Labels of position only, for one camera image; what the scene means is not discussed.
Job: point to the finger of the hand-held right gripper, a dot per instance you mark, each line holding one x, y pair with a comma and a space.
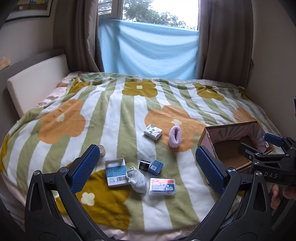
246, 148
274, 139

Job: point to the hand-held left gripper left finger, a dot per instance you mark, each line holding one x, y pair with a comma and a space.
85, 169

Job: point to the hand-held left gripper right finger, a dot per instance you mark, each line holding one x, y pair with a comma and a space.
210, 171

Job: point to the pink cardboard box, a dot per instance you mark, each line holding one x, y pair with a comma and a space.
231, 150

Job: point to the white patterned sock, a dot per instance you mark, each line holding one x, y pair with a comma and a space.
138, 180

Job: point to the small black jar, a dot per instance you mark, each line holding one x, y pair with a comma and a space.
144, 165

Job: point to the black and white tissue pack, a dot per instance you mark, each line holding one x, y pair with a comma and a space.
152, 132

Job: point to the person's right hand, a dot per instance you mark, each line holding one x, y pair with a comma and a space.
276, 197

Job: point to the small beige round jar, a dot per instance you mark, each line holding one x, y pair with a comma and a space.
102, 150

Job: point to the white and blue flat box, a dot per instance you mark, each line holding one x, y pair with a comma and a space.
116, 172

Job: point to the purple fuzzy sock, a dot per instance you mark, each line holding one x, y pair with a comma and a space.
175, 137

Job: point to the white pack with red label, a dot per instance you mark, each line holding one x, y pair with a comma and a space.
162, 186

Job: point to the small blue box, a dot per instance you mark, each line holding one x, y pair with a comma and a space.
155, 166

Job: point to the floral striped blanket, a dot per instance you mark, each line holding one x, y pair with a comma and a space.
129, 111

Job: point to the pink patterned bed sheet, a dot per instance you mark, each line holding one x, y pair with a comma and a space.
57, 92

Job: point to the white padded headboard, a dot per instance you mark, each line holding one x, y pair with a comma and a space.
37, 78

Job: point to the light blue cloth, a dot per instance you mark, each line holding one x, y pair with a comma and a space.
148, 51

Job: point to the framed wall picture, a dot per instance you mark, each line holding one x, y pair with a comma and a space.
30, 7

